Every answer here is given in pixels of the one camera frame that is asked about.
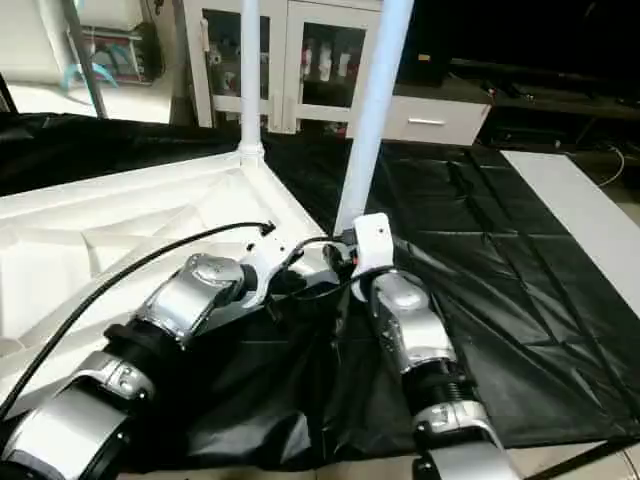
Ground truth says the white plastic table leg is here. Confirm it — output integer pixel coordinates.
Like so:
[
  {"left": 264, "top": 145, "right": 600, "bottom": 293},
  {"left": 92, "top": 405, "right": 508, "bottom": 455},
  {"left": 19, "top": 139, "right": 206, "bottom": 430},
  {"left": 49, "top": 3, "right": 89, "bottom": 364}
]
[
  {"left": 332, "top": 0, "right": 417, "bottom": 237},
  {"left": 237, "top": 0, "right": 268, "bottom": 167}
]

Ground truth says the black metal bench leg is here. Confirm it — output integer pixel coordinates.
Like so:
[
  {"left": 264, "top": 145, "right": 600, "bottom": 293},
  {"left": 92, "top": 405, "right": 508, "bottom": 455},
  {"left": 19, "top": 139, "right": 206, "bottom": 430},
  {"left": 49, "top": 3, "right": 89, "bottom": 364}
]
[{"left": 545, "top": 435, "right": 640, "bottom": 480}]

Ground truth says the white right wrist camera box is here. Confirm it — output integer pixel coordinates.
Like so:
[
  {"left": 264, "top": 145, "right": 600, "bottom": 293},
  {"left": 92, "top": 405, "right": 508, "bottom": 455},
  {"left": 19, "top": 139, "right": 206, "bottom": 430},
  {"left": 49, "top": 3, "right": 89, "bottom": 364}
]
[{"left": 349, "top": 213, "right": 397, "bottom": 277}]

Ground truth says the blue grey floor appliance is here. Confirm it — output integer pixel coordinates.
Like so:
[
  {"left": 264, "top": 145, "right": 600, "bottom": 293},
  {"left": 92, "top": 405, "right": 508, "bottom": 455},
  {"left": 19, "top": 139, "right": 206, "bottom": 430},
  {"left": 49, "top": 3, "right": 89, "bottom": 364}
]
[{"left": 65, "top": 25, "right": 157, "bottom": 93}]

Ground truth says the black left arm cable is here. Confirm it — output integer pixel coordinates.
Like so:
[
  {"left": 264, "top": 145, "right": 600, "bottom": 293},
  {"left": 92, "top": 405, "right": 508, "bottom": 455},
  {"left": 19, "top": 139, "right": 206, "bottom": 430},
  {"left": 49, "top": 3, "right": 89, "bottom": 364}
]
[{"left": 0, "top": 222, "right": 277, "bottom": 417}]

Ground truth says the white glass-door cabinet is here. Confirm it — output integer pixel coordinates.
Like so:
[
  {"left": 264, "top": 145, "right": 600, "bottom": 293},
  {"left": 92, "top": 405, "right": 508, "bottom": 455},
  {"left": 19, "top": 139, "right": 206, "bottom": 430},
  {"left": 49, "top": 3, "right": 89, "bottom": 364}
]
[{"left": 180, "top": 0, "right": 387, "bottom": 136}]

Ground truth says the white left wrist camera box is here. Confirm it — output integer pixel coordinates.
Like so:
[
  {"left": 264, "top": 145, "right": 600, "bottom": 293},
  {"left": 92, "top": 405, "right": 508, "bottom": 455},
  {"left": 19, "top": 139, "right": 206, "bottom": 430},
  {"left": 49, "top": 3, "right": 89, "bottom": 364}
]
[{"left": 240, "top": 232, "right": 293, "bottom": 307}]

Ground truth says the white drawer unit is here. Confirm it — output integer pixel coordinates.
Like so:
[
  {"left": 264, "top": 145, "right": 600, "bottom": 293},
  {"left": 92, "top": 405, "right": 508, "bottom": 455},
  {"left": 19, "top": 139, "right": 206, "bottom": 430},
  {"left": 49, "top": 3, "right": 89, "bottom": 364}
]
[{"left": 345, "top": 95, "right": 494, "bottom": 149}]

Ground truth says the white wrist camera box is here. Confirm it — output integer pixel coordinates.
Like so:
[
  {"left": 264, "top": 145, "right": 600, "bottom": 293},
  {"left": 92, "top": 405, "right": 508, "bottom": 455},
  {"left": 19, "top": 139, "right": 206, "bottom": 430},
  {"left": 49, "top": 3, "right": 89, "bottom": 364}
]
[
  {"left": 349, "top": 213, "right": 397, "bottom": 277},
  {"left": 240, "top": 232, "right": 293, "bottom": 307}
]

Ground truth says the black work mat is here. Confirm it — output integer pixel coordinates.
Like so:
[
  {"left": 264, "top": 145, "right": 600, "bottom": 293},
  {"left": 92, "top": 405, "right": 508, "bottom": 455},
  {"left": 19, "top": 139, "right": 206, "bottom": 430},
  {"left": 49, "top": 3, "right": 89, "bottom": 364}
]
[{"left": 0, "top": 110, "right": 640, "bottom": 471}]

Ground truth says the white plastic table top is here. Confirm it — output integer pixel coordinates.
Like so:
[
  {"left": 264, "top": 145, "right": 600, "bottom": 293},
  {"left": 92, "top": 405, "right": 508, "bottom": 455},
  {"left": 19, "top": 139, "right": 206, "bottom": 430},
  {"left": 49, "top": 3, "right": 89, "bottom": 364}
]
[{"left": 0, "top": 150, "right": 353, "bottom": 403}]

